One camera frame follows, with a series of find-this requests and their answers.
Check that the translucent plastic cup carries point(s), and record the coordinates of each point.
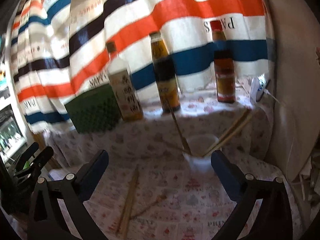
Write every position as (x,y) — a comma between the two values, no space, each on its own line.
(202,152)

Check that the white power adapter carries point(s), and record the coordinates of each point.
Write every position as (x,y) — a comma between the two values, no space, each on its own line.
(258,86)

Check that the chopstick in cup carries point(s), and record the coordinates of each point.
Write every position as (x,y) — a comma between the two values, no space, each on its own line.
(235,133)
(231,129)

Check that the wooden utensil in cup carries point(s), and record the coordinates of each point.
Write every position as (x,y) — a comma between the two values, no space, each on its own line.
(183,140)

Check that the clear cooking wine bottle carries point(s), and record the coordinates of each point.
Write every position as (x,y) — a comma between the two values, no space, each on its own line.
(119,76)

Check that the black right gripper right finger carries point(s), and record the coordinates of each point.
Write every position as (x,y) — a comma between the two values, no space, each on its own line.
(274,219)

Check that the white refrigerator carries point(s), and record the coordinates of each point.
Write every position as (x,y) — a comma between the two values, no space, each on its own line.
(296,115)

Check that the green checkered box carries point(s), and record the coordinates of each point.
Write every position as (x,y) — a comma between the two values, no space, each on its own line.
(95,110)

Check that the floral tablecloth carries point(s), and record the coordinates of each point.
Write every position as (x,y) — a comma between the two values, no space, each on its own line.
(196,205)

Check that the wooden spoon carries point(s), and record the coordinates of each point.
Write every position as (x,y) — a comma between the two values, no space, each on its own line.
(157,201)

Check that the dark soy sauce bottle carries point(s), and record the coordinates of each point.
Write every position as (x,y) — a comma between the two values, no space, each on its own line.
(165,75)

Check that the red capped sauce bottle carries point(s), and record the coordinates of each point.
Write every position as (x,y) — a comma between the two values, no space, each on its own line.
(223,65)

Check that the striped curtain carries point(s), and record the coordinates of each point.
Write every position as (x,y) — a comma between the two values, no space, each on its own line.
(58,47)

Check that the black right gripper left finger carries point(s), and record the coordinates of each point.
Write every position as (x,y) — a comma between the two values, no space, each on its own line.
(45,217)

